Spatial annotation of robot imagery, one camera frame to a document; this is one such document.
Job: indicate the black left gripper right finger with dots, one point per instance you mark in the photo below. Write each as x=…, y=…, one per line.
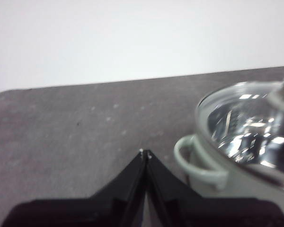
x=203, y=212

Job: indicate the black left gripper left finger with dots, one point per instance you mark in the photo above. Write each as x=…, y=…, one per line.
x=90, y=212

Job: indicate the glass lid with green knob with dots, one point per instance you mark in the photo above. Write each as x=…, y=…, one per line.
x=251, y=123

